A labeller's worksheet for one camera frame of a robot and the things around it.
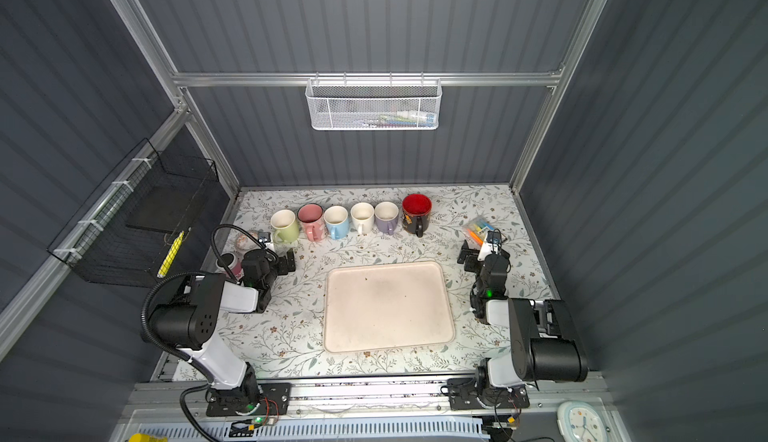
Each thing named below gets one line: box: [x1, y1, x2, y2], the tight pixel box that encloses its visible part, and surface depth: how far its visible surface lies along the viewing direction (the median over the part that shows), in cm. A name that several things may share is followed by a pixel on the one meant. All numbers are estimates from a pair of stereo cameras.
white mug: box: [350, 202, 375, 235], surface depth 103 cm
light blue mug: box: [324, 205, 349, 240], surface depth 101 cm
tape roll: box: [234, 230, 259, 250], surface depth 105 cm
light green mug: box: [270, 209, 299, 243], surface depth 101 cm
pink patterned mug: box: [297, 203, 326, 242], surface depth 100 cm
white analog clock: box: [557, 401, 608, 442], surface depth 70 cm
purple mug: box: [374, 201, 399, 235], surface depth 105 cm
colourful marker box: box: [463, 215, 495, 247], surface depth 110 cm
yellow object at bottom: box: [128, 433, 169, 442], surface depth 66 cm
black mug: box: [402, 193, 432, 238], surface depth 104 cm
